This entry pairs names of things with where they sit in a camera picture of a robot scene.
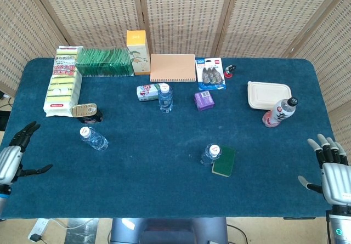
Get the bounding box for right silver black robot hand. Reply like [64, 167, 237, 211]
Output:
[297, 133, 351, 206]

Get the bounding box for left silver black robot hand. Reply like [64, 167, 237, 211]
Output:
[0, 121, 53, 186]

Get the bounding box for small clear water bottle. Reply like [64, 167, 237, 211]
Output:
[200, 144, 222, 167]
[79, 126, 109, 151]
[158, 83, 174, 114]

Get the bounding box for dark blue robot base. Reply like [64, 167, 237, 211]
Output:
[108, 217, 229, 244]

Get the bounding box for black box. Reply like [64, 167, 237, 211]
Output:
[0, 111, 10, 131]

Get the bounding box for white power strip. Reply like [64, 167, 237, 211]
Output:
[28, 218, 50, 242]

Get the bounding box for pink drink bottle black cap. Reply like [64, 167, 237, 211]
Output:
[262, 97, 299, 128]

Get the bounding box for yellow sponge multipack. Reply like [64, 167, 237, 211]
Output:
[43, 46, 84, 118]

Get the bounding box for gold lid tin can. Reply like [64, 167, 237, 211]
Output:
[70, 103, 104, 124]

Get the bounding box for silver metal table foot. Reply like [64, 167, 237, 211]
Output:
[65, 218, 99, 244]

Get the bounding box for beige lidded food container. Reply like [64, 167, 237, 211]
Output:
[247, 81, 293, 110]

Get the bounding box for green scouring sponge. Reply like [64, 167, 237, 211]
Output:
[211, 145, 236, 178]

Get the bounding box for woven folding screen panel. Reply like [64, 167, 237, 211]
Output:
[27, 0, 146, 58]
[216, 0, 348, 60]
[0, 0, 69, 98]
[137, 0, 236, 58]
[285, 0, 351, 157]

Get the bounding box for clear box green tea packets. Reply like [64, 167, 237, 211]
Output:
[75, 47, 135, 77]

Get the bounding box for small purple box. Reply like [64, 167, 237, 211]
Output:
[194, 90, 216, 112]

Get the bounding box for white green tissue pack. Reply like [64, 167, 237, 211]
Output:
[136, 82, 168, 103]

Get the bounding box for blue table mat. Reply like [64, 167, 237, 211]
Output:
[0, 56, 338, 219]

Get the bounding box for correction tape blister pack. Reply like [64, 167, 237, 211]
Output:
[195, 57, 227, 90]

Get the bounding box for tall orange white carton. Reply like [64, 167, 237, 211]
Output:
[126, 30, 151, 76]

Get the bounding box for orange spiral notebook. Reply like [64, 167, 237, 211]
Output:
[149, 53, 197, 83]

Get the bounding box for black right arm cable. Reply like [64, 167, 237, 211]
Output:
[325, 211, 331, 244]

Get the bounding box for white power cable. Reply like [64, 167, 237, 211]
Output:
[49, 218, 94, 230]

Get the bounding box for black floor cable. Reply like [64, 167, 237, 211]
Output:
[227, 223, 249, 244]

